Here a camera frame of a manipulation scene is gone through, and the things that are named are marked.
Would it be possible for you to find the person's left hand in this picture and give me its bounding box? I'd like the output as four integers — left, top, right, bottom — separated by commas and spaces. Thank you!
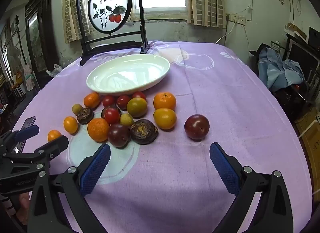
17, 192, 32, 226

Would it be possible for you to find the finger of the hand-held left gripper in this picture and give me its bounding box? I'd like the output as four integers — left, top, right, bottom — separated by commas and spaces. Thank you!
2, 135, 69, 164
0, 125, 40, 149

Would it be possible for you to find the blue clothes pile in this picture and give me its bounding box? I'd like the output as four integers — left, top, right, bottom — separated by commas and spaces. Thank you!
258, 47, 305, 92

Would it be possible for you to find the round painted screen black stand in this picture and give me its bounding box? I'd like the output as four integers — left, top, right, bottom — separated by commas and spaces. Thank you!
75, 0, 153, 66

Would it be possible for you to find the white oval plate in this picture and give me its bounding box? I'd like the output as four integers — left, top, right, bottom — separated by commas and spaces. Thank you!
86, 54, 171, 96

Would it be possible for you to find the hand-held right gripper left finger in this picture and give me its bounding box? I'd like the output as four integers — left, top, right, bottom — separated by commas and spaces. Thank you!
27, 143, 111, 233

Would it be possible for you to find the greenish yellow orange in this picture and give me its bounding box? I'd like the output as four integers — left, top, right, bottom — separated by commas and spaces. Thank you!
127, 97, 148, 118

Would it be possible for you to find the textured orange mandarin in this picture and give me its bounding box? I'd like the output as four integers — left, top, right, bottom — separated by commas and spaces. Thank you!
87, 118, 110, 142

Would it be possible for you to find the white plastic bag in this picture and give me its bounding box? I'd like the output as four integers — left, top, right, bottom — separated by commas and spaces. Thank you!
46, 64, 63, 77

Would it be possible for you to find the white power cable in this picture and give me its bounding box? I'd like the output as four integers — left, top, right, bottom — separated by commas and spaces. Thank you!
215, 21, 237, 44

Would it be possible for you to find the purple printed tablecloth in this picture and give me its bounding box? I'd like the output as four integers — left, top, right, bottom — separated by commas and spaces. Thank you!
11, 41, 313, 233

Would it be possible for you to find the white wall socket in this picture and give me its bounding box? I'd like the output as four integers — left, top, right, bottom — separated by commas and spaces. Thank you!
226, 14, 247, 25

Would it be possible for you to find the small dark water chestnut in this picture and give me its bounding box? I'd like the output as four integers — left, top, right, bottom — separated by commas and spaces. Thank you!
76, 107, 94, 125

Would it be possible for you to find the yellow orange citrus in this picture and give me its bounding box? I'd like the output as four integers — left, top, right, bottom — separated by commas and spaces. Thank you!
153, 108, 177, 130

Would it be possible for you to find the red cherry tomato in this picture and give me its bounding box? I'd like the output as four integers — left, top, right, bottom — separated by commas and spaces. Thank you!
132, 91, 147, 101
102, 95, 116, 107
117, 95, 131, 111
104, 108, 121, 125

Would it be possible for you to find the round orange mandarin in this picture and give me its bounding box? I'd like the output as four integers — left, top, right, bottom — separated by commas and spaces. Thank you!
153, 92, 177, 111

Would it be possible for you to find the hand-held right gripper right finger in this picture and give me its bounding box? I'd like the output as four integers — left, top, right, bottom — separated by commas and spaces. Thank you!
209, 142, 294, 233

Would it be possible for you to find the large dark water chestnut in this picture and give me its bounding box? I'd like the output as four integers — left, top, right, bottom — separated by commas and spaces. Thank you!
129, 119, 159, 145

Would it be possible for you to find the black hat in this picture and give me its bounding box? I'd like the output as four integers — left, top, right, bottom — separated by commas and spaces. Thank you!
250, 43, 269, 57

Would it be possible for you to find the large dark red plum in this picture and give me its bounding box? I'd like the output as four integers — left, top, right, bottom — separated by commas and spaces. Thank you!
184, 114, 210, 140

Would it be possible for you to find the dark smartphone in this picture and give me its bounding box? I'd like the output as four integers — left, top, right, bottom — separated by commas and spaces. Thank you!
15, 116, 37, 153

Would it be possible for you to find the dark wooden framed mirror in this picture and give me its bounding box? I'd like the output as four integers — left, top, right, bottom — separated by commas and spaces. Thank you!
24, 0, 63, 73

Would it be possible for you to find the small dark red plum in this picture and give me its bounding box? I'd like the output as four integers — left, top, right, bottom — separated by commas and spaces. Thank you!
108, 123, 131, 148

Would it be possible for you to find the oval orange mandarin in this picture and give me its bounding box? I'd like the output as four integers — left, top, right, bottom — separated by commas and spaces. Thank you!
83, 92, 101, 109

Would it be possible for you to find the small orange kumquat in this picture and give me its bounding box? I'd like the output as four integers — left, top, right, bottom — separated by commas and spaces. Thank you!
63, 116, 78, 134
47, 129, 62, 142

